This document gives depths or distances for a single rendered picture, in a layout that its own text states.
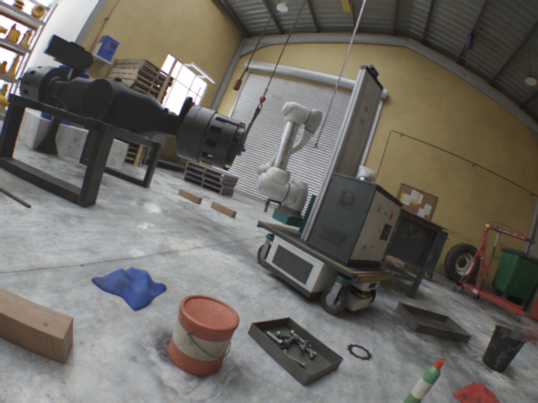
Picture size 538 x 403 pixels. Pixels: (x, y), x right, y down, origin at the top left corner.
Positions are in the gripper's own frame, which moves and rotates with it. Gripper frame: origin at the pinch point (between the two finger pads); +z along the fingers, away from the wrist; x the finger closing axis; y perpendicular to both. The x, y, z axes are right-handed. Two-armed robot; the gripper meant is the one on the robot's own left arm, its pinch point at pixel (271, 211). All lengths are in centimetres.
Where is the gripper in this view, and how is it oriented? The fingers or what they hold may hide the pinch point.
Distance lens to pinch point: 220.8
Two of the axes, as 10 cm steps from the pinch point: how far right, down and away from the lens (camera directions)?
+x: -7.0, -2.2, -6.8
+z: -3.5, 9.4, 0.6
